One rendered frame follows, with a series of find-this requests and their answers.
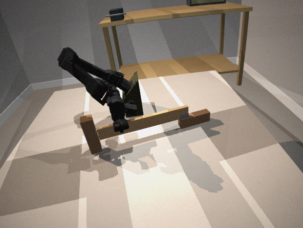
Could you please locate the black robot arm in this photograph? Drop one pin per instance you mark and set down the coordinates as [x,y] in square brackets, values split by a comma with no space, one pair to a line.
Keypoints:
[96,87]

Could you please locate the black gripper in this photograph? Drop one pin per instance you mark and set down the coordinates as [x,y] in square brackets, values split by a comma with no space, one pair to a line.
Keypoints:
[119,123]

